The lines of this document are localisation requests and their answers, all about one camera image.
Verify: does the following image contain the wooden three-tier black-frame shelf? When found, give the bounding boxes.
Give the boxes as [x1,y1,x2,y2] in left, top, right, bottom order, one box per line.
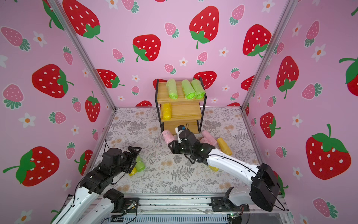
[153,79,207,134]

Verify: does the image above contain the pink roll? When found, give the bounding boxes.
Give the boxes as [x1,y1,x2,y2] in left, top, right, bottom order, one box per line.
[200,137,210,144]
[162,130,178,145]
[201,130,218,147]

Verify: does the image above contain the yellow roll with teal label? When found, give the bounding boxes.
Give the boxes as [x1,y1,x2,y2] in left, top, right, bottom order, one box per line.
[209,166,219,172]

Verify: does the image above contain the light green roll with label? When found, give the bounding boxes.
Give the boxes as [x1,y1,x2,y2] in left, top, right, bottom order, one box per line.
[135,156,146,172]

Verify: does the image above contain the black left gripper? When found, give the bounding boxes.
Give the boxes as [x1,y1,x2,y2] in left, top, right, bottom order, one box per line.
[110,146,141,179]

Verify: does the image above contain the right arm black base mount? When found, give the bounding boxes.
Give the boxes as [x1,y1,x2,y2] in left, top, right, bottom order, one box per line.
[209,187,249,212]

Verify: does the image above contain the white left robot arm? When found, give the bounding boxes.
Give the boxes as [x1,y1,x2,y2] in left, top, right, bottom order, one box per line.
[52,146,142,224]

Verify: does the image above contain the aluminium front rail frame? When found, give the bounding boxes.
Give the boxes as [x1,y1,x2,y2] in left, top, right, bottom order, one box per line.
[69,193,294,224]

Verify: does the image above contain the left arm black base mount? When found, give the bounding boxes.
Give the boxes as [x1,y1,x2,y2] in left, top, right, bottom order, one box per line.
[105,189,139,218]

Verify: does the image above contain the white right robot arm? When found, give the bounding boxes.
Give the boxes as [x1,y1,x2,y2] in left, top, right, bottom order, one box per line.
[162,126,281,212]

